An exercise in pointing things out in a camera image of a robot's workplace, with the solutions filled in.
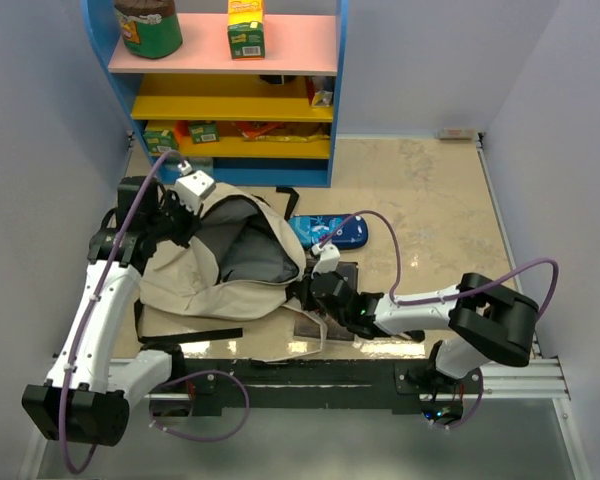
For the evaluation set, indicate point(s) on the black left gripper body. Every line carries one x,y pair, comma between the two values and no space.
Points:
173,220

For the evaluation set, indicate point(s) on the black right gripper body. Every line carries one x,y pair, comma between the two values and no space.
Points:
311,303

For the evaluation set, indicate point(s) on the dark tale of two cities book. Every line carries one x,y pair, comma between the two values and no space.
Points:
306,328

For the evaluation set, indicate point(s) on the blue dinosaur pencil case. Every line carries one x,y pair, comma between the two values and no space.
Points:
311,229

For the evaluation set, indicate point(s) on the cream canvas backpack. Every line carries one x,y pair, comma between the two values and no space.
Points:
243,263

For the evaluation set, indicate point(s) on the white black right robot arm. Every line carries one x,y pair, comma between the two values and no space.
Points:
492,322

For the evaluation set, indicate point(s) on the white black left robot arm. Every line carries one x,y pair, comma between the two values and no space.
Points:
81,400

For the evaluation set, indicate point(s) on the light blue tissue pack right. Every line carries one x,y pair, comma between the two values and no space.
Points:
204,164

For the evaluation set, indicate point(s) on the orange snack bag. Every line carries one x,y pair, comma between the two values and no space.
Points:
283,132

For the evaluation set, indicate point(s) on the green orange box left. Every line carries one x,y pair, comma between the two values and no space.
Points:
159,141

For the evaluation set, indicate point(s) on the green orange box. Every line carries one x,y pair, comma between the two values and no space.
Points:
202,132
159,141

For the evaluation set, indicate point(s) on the green orange box right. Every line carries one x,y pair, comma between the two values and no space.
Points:
202,132

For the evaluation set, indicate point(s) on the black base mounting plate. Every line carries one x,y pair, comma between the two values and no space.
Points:
312,384

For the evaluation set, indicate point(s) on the blue yellow pink shelf unit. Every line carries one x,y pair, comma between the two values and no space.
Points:
200,81

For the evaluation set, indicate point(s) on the brown green canister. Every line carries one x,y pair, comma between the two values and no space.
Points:
149,28

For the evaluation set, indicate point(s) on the small carton on shelf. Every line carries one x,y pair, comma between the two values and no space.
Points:
320,91

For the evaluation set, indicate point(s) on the yellow green sponge box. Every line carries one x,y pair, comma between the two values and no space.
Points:
245,29

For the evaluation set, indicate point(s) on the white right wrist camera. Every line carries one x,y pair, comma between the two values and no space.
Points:
326,256

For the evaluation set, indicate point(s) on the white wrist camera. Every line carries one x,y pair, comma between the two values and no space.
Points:
326,256
193,189

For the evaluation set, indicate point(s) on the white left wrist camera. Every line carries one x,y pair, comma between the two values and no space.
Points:
193,189

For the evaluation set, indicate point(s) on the white label on wall base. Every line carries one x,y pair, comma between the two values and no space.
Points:
457,134

